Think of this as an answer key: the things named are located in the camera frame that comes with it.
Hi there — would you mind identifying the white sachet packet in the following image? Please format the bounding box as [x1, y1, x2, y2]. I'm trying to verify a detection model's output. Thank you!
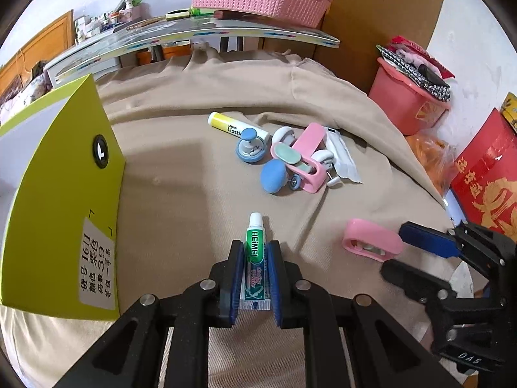
[323, 127, 363, 184]

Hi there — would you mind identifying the bed with floral quilt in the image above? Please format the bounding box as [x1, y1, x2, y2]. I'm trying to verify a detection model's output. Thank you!
[0, 73, 52, 124]

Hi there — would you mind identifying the blue round stamp upright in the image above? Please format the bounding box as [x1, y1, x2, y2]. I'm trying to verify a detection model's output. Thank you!
[236, 128, 266, 164]

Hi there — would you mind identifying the white round stamp upper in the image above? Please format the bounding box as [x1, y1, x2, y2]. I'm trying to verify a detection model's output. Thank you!
[272, 126, 296, 146]

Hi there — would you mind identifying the red gift box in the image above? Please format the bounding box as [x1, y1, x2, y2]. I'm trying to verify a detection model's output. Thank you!
[450, 109, 517, 240]

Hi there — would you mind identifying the blue round stamp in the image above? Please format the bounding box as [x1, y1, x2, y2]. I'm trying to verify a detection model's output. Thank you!
[260, 158, 301, 194]
[236, 128, 266, 164]

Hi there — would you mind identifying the wooden bed headboard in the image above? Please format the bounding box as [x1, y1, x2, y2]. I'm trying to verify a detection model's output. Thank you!
[0, 10, 75, 93]

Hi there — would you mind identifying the yellow white lip balm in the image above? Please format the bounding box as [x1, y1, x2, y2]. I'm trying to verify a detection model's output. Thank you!
[208, 112, 271, 142]

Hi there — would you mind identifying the printed folding table board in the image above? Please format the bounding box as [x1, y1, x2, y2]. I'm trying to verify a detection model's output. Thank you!
[46, 15, 340, 87]

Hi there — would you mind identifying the pink plastic bucket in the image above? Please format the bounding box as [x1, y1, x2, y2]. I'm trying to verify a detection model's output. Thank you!
[368, 57, 450, 136]

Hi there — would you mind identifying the bag of oranges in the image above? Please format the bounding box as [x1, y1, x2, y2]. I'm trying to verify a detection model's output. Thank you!
[406, 132, 458, 196]

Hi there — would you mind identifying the pink open clipper case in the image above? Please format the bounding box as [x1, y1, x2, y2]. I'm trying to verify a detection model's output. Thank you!
[270, 123, 326, 194]

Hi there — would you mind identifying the lime green cardboard box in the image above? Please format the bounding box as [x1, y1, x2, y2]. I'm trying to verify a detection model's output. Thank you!
[1, 75, 125, 320]

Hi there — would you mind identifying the pink nail clipper case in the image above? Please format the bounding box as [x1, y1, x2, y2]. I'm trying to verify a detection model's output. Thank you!
[342, 218, 404, 263]

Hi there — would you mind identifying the white round stamp lower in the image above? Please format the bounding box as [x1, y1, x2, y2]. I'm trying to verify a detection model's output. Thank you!
[311, 149, 335, 170]

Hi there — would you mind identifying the green white toothpaste tube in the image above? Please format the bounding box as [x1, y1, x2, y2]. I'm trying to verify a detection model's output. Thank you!
[239, 212, 271, 311]

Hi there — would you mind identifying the white round stamp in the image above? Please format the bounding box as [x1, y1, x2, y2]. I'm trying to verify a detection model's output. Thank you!
[272, 126, 296, 146]
[311, 149, 335, 170]

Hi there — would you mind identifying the toiletries cluster on cabinet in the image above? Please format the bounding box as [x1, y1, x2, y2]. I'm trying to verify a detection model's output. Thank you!
[74, 0, 143, 44]

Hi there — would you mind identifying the small white knob stamp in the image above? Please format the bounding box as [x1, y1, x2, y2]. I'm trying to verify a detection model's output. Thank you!
[327, 169, 341, 188]

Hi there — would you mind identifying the wooden wardrobe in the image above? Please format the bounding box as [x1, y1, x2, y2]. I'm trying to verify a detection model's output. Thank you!
[258, 0, 450, 94]

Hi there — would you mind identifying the beige cloth table cover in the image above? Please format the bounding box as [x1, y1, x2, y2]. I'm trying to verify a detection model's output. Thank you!
[0, 49, 462, 388]

